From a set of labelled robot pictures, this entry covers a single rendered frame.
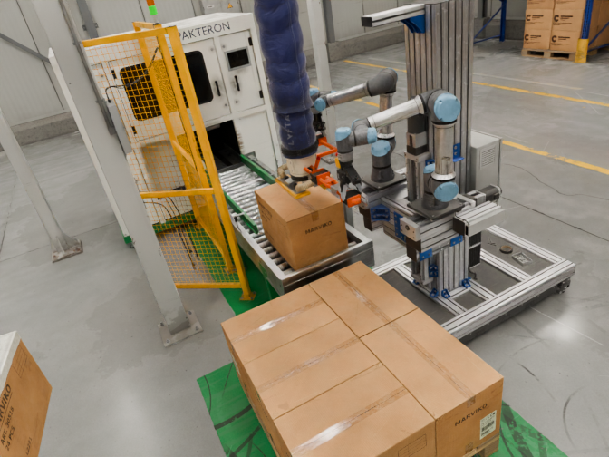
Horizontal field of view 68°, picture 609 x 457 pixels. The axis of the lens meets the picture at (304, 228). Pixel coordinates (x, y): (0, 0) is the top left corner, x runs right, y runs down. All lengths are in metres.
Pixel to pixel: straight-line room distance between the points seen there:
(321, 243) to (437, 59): 1.30
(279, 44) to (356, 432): 1.89
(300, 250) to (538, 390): 1.61
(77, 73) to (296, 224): 1.52
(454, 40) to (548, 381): 1.98
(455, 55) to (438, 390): 1.66
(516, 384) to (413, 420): 1.04
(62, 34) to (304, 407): 2.31
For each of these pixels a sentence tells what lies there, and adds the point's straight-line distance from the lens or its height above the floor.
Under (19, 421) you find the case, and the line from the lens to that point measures 2.44.
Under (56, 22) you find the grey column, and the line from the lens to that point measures 2.96.
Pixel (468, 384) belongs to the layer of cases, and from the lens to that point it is 2.30.
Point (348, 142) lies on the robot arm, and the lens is 2.17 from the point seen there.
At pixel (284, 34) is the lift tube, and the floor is 2.00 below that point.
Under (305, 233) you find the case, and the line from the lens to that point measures 2.90.
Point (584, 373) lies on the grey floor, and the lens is 3.21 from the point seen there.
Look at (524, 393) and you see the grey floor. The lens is 3.02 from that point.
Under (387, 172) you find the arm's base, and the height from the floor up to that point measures 1.09.
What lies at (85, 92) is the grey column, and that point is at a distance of 2.99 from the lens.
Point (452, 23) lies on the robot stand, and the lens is 2.58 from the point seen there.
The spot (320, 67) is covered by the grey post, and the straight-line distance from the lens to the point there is 5.81.
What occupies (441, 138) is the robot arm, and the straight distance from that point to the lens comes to 2.28.
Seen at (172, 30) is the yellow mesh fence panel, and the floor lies 2.08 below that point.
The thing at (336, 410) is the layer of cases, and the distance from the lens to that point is 2.21.
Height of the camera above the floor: 2.29
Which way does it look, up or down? 30 degrees down
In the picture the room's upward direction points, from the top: 11 degrees counter-clockwise
